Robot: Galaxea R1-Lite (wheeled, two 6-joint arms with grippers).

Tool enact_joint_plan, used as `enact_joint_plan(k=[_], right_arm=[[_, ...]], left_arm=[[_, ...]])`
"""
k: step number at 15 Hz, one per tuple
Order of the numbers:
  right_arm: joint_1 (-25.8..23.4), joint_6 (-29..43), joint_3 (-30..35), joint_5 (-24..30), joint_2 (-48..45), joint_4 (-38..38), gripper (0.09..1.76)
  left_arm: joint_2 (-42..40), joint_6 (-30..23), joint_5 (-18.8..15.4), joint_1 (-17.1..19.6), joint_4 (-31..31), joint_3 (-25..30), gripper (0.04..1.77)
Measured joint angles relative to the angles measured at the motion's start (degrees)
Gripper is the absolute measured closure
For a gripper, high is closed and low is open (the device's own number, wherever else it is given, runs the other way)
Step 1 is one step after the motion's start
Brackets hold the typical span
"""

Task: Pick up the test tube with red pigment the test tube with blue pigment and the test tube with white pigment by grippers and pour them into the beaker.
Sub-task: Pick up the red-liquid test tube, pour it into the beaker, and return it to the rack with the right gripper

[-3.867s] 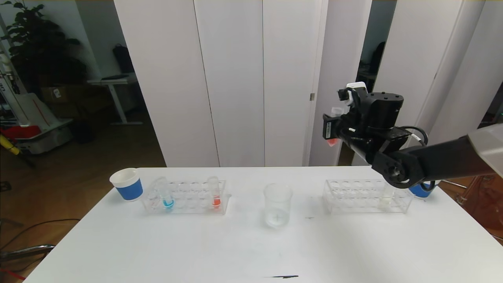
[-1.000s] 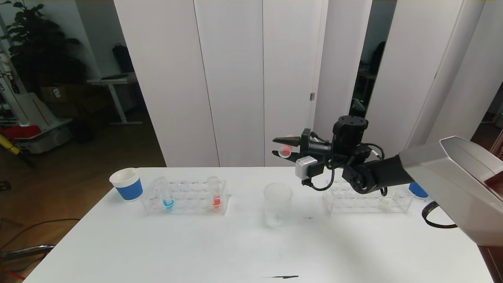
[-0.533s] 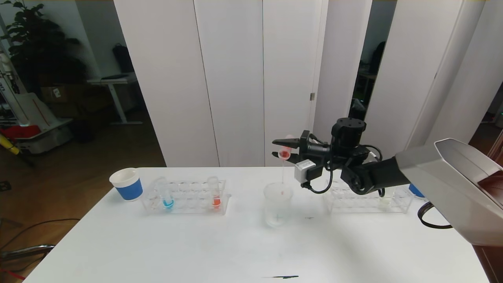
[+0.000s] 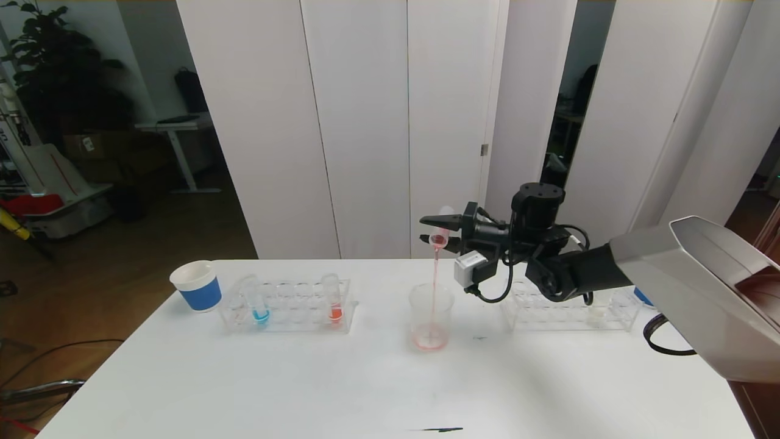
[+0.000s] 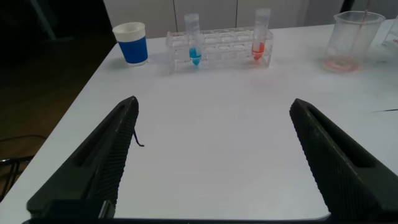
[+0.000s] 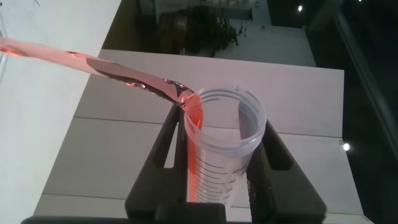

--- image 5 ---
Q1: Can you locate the clear acrylic test tube rack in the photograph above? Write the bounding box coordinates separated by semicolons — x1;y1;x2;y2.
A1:
165;27;274;75
381;15;398;50

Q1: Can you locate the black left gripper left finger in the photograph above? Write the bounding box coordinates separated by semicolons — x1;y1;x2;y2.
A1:
26;95;140;220

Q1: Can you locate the test tube with red pigment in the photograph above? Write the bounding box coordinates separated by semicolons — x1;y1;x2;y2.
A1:
251;7;272;62

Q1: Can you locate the white partition panel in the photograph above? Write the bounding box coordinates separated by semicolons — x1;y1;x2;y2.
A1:
173;0;239;32
303;0;346;27
102;0;178;40
236;0;307;30

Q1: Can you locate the clear plastic beaker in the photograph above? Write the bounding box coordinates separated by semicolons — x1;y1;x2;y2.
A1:
322;11;386;73

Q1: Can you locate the paper cup with blue band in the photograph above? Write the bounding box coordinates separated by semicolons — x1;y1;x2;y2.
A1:
112;21;149;67

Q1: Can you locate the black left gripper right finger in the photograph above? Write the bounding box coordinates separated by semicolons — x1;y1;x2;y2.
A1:
289;98;398;222

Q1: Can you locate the metal chair leg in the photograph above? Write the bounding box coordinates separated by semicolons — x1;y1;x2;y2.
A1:
0;155;34;202

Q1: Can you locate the test tube with blue pigment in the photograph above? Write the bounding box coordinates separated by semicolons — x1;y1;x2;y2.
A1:
183;12;203;67

